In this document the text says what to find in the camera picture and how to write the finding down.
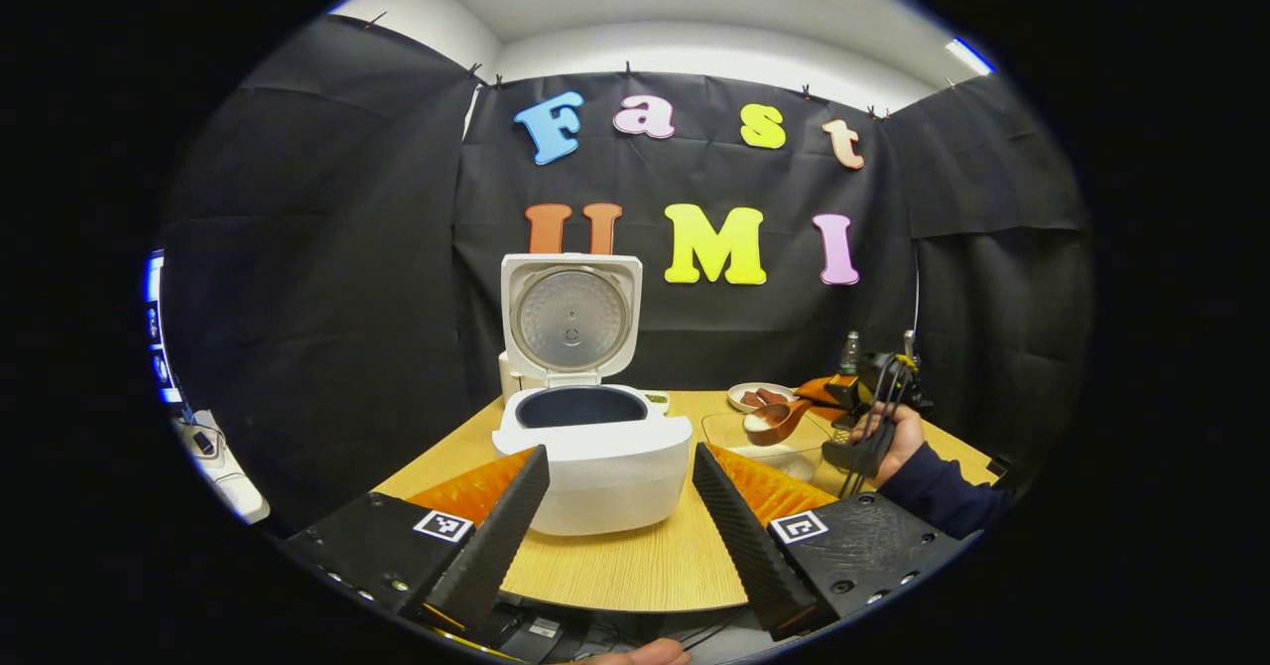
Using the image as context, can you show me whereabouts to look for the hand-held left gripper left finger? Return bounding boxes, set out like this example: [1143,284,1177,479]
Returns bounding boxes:
[283,445,552,636]

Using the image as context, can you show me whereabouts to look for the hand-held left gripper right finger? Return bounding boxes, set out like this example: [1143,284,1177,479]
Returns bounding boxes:
[692,442,968,643]

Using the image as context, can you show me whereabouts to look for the wooden spoon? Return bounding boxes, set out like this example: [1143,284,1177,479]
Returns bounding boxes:
[742,397,818,448]

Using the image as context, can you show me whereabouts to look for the rice box with clear lid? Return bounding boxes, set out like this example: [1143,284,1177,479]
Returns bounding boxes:
[699,412,844,483]

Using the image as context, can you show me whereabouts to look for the white rice cooker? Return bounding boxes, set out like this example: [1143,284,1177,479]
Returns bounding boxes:
[491,253,694,537]

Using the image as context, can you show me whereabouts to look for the white round plate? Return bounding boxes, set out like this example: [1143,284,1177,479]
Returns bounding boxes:
[727,382,800,415]

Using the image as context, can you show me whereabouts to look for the white power strip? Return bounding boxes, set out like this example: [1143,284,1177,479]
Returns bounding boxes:
[174,409,271,525]

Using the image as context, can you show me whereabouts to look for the small ceiling light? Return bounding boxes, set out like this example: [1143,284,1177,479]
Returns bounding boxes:
[943,38,996,76]

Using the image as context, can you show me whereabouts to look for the black backdrop cloth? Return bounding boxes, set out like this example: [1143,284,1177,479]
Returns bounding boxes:
[159,15,1092,532]

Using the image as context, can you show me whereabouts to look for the computer monitor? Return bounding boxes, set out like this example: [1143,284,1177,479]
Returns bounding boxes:
[144,251,186,405]

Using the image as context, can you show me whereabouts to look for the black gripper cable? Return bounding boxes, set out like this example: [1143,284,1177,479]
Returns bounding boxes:
[838,357,915,499]

